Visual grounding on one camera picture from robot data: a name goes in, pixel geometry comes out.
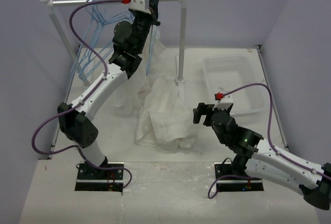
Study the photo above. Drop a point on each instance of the white right rack post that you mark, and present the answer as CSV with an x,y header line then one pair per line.
x,y
180,80

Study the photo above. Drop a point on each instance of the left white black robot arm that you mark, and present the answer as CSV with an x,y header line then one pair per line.
x,y
75,119

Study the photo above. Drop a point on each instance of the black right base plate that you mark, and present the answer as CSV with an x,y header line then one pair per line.
x,y
231,184

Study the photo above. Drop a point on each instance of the white perforated plastic basket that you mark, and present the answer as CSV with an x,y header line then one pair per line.
x,y
225,73

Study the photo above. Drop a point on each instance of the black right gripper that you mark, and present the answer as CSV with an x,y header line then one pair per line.
x,y
199,111

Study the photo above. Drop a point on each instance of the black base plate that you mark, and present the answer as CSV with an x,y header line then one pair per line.
x,y
91,179
231,184

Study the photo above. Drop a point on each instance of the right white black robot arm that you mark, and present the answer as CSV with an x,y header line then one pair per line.
x,y
257,157

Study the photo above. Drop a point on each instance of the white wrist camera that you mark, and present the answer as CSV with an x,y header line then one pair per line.
x,y
139,5
223,101

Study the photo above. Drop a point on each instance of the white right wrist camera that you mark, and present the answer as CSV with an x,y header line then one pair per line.
x,y
223,101

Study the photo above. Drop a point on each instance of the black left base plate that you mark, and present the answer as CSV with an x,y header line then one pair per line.
x,y
91,179

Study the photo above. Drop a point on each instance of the white hanging skirt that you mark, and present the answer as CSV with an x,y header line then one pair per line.
x,y
128,97

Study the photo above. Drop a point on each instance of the silver clothes rack rail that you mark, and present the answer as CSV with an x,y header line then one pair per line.
x,y
69,3

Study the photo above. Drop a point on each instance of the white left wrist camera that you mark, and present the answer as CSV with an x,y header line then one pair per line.
x,y
139,5

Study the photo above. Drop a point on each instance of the white skirt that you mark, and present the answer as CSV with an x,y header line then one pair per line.
x,y
128,97
165,122

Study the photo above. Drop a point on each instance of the light blue empty hangers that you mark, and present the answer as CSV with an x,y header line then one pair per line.
x,y
91,51

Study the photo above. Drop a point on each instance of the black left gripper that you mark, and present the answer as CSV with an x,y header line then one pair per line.
x,y
154,11

